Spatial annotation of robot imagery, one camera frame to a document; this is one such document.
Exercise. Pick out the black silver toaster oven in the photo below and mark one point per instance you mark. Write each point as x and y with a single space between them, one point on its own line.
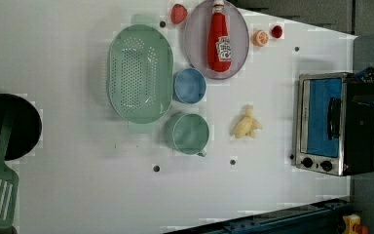
335 125

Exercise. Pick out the green slotted spatula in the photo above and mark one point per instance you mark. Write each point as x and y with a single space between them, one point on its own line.
9 179

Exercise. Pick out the green mug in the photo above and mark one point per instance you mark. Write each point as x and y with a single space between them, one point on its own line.
187 133

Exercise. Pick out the green perforated colander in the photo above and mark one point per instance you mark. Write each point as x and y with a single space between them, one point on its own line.
139 77

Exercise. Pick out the red ketchup bottle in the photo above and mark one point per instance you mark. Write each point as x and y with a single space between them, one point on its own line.
219 52

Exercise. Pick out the yellow red toy figure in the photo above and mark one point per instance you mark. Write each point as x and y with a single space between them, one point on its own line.
353 225

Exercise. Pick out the blue metal frame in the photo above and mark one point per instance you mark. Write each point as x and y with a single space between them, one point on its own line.
316 218

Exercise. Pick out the dark red toy strawberry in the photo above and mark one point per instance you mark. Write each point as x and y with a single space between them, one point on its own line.
276 31

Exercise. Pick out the grey round plate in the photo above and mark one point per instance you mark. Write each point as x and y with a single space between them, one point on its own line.
195 39

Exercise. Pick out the pale red toy strawberry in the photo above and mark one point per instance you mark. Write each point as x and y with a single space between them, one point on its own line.
178 13

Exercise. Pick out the orange slice toy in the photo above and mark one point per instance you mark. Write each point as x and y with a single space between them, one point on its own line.
260 38

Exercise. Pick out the blue bowl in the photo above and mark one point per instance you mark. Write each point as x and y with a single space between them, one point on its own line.
189 86

